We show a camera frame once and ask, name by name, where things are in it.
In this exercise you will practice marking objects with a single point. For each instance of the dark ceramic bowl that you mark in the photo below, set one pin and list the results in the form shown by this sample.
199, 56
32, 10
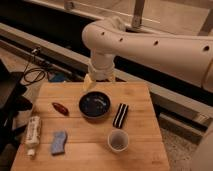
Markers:
94, 104

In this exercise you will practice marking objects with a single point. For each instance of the red chili pepper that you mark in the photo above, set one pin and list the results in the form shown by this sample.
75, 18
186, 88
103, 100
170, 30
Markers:
60, 108

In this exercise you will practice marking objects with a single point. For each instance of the white squeeze bottle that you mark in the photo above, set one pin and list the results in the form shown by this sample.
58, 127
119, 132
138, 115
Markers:
32, 139

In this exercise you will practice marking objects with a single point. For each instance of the blue sponge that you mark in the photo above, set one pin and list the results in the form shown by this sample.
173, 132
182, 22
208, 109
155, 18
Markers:
58, 143

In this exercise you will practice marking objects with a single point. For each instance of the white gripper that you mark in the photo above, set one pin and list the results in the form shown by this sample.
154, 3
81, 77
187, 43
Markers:
98, 74

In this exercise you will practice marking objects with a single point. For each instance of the blue box on floor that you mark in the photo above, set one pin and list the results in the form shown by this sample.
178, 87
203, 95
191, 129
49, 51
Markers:
58, 78

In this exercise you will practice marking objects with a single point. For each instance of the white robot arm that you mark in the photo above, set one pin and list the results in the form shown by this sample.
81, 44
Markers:
186, 58

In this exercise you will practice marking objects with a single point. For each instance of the black chair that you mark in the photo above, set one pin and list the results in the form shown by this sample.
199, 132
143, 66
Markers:
12, 102

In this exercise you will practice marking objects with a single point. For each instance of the wooden table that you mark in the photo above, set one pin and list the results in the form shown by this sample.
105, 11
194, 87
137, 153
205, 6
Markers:
86, 147

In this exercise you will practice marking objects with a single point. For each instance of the black white striped block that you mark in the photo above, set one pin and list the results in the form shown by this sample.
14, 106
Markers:
120, 115

